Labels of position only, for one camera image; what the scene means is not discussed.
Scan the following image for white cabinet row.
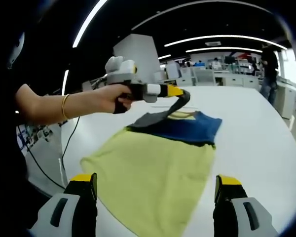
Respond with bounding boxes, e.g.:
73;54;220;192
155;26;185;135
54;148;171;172
181;66;261;88

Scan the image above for yellow grey blue garment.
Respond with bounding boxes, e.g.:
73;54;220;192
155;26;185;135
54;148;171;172
79;88;223;237

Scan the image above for thin black cable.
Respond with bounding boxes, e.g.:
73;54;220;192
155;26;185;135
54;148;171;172
14;115;81;191

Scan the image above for gold bracelet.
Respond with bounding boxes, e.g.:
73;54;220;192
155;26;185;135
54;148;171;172
61;93;71;119

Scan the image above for person's left hand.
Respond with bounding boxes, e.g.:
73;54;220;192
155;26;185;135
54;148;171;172
95;85;133;114

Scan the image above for long ceiling light strip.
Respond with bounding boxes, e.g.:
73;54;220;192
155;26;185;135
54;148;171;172
185;47;264;54
72;0;109;49
163;35;289;50

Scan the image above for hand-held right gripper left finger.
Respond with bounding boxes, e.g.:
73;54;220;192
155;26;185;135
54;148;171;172
29;172;99;237

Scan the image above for white worn chest device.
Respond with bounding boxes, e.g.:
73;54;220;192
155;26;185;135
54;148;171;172
6;31;26;70

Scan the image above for person's black clothing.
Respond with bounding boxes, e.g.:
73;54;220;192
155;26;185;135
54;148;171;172
0;0;74;237

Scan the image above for white square pillar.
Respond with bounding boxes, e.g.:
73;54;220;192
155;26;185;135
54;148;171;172
112;34;161;82

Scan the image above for white side cabinet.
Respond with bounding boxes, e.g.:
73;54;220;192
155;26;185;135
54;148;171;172
275;78;296;119

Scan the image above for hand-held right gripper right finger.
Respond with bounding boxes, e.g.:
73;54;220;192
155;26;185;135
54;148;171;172
213;174;279;237

